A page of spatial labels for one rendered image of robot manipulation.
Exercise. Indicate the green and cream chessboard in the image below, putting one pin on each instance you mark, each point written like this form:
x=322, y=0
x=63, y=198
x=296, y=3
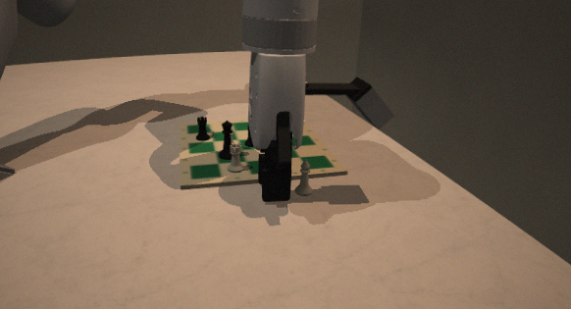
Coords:
x=201, y=167

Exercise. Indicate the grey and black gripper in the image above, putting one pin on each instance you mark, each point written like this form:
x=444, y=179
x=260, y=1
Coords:
x=277, y=86

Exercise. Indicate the white rook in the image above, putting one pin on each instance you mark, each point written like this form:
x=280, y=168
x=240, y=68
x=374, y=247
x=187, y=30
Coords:
x=235, y=166

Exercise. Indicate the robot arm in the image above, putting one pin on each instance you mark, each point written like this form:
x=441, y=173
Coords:
x=271, y=24

